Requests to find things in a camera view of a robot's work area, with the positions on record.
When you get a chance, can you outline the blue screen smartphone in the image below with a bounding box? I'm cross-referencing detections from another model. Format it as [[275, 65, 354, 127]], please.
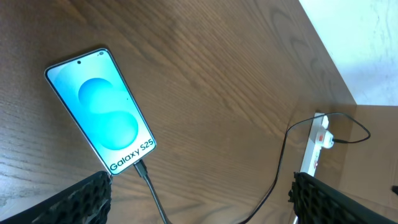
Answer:
[[44, 47, 157, 175]]

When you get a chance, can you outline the white power strip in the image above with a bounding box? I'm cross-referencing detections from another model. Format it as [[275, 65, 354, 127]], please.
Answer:
[[300, 113, 334, 177]]

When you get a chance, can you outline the black charger cable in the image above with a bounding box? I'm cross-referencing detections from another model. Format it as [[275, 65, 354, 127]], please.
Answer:
[[132, 112, 371, 224]]

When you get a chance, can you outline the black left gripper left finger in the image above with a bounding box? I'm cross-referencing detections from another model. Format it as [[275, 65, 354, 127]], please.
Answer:
[[1, 171, 112, 224]]

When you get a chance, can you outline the brown cardboard right panel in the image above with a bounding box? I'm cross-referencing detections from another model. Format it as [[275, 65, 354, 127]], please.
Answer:
[[339, 105, 397, 222]]

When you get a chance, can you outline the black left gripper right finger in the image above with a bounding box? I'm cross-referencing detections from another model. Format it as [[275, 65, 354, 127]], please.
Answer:
[[289, 172, 396, 224]]

